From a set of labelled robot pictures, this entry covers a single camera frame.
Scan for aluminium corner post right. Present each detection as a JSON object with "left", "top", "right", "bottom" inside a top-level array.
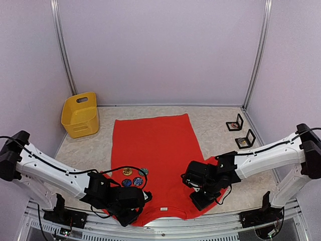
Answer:
[{"left": 242, "top": 0, "right": 273, "bottom": 111}]

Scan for aluminium front rail frame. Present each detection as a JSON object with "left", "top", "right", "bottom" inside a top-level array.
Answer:
[{"left": 15, "top": 197, "right": 309, "bottom": 241}]

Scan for teal round brooch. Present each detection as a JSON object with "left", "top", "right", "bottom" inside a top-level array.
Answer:
[{"left": 138, "top": 168, "right": 148, "bottom": 176}]

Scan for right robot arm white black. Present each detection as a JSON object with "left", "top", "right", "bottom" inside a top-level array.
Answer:
[{"left": 181, "top": 124, "right": 320, "bottom": 223}]

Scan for black display case near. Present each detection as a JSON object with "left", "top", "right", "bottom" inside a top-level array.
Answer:
[{"left": 235, "top": 129, "right": 256, "bottom": 149}]

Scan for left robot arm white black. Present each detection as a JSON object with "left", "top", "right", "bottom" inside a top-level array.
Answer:
[{"left": 1, "top": 131, "right": 152, "bottom": 228}]

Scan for aluminium corner post left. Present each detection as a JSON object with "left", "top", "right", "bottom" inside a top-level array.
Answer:
[{"left": 50, "top": 0, "right": 78, "bottom": 95}]

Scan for black display case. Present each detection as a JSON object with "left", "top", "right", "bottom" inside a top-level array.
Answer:
[
  {"left": 235, "top": 129, "right": 256, "bottom": 149},
  {"left": 226, "top": 114, "right": 244, "bottom": 132}
]

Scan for orange round brooch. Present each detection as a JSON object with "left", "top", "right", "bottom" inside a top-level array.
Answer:
[{"left": 122, "top": 168, "right": 133, "bottom": 176}]

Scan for aluminium corner post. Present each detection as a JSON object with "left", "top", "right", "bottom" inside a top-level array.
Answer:
[
  {"left": 242, "top": 0, "right": 273, "bottom": 111},
  {"left": 50, "top": 0, "right": 78, "bottom": 95}
]

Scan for red t-shirt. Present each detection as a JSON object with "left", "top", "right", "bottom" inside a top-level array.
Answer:
[{"left": 111, "top": 114, "right": 217, "bottom": 227}]

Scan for yellow plastic basket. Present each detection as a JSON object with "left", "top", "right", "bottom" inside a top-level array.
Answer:
[{"left": 61, "top": 92, "right": 99, "bottom": 139}]

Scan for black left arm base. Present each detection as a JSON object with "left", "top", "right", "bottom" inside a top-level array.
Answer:
[{"left": 44, "top": 194, "right": 88, "bottom": 229}]

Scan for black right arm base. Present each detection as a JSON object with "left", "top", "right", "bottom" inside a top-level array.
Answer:
[{"left": 239, "top": 191, "right": 284, "bottom": 228}]

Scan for black display case far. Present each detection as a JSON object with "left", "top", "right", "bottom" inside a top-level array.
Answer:
[{"left": 226, "top": 114, "right": 244, "bottom": 132}]

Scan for dark blue round brooch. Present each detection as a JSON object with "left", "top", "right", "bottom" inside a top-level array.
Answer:
[{"left": 132, "top": 177, "right": 144, "bottom": 186}]

